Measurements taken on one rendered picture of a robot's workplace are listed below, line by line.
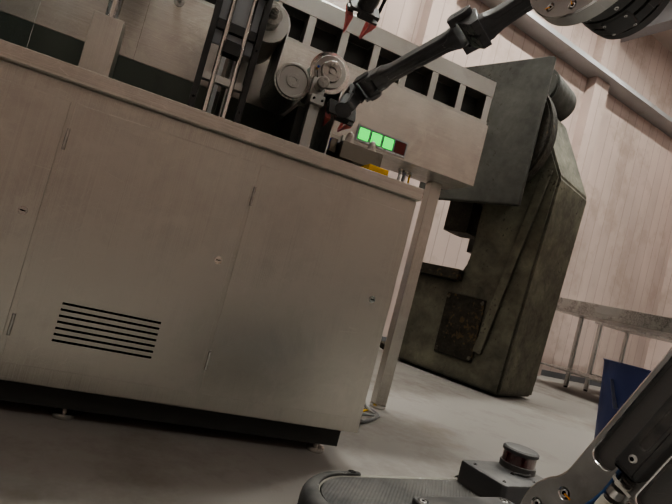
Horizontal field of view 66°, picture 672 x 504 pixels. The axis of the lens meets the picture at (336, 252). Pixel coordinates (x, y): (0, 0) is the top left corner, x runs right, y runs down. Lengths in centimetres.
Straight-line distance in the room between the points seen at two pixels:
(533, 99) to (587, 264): 435
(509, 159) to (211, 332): 305
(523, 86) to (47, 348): 369
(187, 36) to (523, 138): 269
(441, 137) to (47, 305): 174
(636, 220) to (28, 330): 855
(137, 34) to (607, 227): 737
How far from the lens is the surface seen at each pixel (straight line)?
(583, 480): 68
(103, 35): 190
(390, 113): 236
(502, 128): 426
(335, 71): 192
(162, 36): 218
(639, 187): 918
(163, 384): 153
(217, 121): 148
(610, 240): 863
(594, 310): 614
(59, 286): 149
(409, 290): 255
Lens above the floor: 55
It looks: 3 degrees up
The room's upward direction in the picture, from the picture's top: 15 degrees clockwise
